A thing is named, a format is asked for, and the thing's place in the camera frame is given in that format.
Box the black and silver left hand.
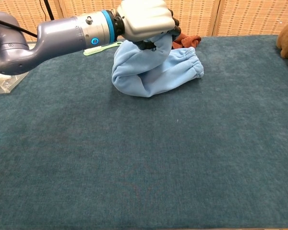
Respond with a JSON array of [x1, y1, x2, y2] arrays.
[[116, 0, 182, 50]]

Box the blue sweatpants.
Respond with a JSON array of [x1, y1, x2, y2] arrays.
[[111, 35, 204, 98]]

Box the rust brown crumpled cloth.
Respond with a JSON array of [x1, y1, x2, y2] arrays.
[[172, 33, 202, 49]]

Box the mint green small brush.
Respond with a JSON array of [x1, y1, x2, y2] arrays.
[[83, 42, 123, 57]]

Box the black tripod stand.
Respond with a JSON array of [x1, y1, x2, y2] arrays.
[[43, 0, 55, 20]]

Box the bamboo folding screen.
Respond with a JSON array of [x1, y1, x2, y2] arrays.
[[0, 0, 288, 44]]

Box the teal table mat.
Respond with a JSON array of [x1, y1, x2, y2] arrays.
[[0, 35, 288, 230]]

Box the clear bag with white garment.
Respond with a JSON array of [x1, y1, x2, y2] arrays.
[[0, 69, 29, 94]]

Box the thin black hanging cable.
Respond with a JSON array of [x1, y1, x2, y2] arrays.
[[39, 0, 48, 20]]

